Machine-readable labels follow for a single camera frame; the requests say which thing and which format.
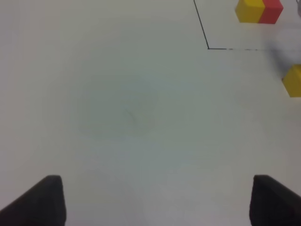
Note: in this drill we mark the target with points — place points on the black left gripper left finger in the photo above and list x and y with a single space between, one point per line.
41 205

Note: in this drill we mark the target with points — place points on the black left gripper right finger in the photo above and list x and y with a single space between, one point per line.
273 204

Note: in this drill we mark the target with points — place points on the template yellow cube block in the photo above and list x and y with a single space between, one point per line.
249 11

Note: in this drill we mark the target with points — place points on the template red cube block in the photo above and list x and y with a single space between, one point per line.
272 11

